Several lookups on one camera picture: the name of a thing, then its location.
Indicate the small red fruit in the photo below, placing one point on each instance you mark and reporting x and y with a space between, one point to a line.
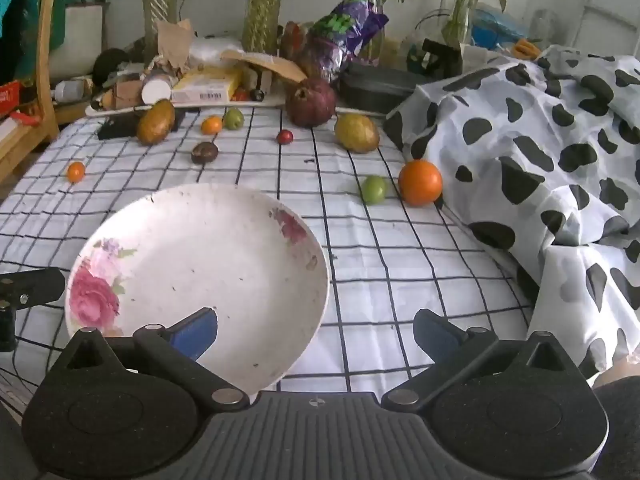
284 137

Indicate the black angular object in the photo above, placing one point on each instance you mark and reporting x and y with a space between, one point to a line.
442 58

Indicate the small orange tangerine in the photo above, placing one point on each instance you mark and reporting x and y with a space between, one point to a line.
211 125
76 172

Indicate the purple plastic bag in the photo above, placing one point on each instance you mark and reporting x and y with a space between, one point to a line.
345 35

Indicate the black flat ribbed device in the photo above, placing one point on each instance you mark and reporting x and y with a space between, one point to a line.
114 129

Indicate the orange small item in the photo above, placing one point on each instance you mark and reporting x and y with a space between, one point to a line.
527 49

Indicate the dark brown passion fruit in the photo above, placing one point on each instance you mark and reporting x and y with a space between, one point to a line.
205 153

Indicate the white floral plate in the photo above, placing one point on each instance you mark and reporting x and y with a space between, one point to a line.
200 260

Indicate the white plastic bag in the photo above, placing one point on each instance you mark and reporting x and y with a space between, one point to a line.
215 47

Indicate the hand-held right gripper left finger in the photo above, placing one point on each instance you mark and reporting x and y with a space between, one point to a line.
197 334

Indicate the white cylinder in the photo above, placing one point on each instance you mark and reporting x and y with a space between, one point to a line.
156 89

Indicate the cow-print blanket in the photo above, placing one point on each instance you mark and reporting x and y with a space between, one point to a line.
530 125

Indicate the dark red pomegranate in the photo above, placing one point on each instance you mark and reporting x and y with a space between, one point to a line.
310 102

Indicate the large orange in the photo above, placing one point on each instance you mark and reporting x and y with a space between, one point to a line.
420 182

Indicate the black round object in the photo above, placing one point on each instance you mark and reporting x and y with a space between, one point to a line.
110 65

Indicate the yellow mango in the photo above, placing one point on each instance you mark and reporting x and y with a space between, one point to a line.
356 133

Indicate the blue plastic item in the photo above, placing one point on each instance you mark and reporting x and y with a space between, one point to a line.
495 25

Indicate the yellow cardboard box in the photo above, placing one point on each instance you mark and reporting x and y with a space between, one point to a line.
207 85

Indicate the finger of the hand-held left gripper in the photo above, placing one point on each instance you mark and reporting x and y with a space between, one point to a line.
37 286

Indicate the bamboo plant in vase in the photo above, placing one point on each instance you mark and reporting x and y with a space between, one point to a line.
457 22

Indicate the twisted glass vase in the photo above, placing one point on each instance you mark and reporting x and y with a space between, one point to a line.
262 7
160 7

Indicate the small green fruit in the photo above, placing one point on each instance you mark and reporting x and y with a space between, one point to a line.
375 190
233 119

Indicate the brown mango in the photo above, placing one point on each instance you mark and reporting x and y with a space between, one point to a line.
155 122

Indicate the white storage container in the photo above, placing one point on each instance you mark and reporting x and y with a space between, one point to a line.
82 35

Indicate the brown crumpled paper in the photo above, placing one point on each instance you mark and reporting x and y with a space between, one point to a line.
175 42

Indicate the brown paper envelope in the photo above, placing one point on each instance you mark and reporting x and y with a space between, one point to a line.
270 65

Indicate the white black-checked bed sheet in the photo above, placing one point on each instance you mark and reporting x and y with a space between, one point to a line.
380 270

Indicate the person's dark clothing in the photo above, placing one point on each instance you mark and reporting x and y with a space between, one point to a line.
620 425

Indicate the wooden chair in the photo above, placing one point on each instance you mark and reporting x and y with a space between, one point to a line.
42 60

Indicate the black zip case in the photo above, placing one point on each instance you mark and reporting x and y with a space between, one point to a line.
377 88

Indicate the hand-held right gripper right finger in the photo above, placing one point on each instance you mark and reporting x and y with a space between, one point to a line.
431 336

